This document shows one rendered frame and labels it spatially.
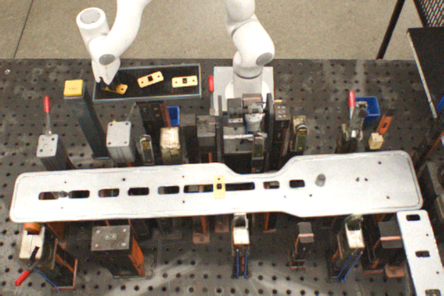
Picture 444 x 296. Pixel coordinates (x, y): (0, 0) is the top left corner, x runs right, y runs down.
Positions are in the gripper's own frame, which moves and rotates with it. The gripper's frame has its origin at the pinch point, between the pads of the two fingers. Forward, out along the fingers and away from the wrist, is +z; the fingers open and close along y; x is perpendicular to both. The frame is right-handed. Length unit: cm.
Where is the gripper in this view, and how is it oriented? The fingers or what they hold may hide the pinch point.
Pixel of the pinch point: (113, 82)
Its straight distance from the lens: 172.7
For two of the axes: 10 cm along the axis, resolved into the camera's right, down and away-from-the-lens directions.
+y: -3.1, 8.1, -5.0
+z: 0.4, 5.3, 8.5
